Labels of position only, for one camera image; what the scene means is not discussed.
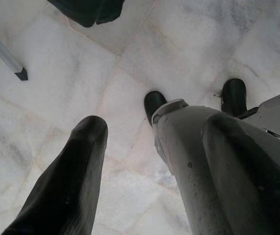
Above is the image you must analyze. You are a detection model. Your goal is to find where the silver metal clothes rack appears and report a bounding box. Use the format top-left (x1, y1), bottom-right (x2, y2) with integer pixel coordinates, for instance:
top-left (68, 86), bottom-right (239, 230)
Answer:
top-left (0, 22), bottom-right (29, 81)

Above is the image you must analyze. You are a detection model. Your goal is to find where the black t-shirt with green print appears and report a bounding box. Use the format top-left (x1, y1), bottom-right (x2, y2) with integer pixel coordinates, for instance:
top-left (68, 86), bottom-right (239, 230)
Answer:
top-left (47, 0), bottom-right (126, 28)

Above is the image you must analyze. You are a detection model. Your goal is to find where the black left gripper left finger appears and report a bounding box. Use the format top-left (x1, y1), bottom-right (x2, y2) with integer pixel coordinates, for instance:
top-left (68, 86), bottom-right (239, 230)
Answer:
top-left (1, 115), bottom-right (109, 235)

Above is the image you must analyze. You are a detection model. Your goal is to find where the black robot left foot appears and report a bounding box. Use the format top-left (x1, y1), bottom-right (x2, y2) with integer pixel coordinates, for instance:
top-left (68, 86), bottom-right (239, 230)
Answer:
top-left (144, 91), bottom-right (168, 127)

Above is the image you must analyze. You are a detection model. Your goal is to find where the black robot foot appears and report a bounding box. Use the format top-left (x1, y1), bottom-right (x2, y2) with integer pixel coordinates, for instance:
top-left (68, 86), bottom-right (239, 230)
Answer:
top-left (221, 78), bottom-right (248, 116)
top-left (144, 91), bottom-right (168, 127)

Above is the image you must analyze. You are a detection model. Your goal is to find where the silver robot right leg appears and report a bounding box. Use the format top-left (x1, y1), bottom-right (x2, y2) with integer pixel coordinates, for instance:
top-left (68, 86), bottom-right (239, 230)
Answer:
top-left (237, 88), bottom-right (280, 140)

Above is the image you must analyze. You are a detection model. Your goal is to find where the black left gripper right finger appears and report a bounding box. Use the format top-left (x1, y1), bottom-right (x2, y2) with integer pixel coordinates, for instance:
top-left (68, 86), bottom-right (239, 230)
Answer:
top-left (202, 114), bottom-right (280, 235)

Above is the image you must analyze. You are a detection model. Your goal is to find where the black robot right foot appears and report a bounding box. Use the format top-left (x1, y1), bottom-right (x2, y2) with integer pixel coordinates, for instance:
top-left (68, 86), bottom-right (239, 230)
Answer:
top-left (221, 78), bottom-right (248, 116)

